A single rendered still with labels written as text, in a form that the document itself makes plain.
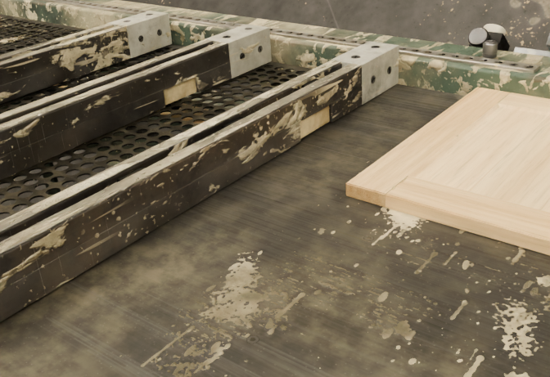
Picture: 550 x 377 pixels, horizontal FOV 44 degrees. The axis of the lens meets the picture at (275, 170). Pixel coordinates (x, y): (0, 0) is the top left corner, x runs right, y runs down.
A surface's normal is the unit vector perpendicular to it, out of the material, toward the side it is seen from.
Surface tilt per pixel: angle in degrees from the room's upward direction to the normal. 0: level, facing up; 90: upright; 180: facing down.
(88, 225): 90
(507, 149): 51
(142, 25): 90
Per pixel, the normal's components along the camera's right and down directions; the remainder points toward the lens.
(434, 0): -0.51, -0.26
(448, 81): -0.61, 0.38
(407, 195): -0.06, -0.90
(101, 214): 0.79, 0.23
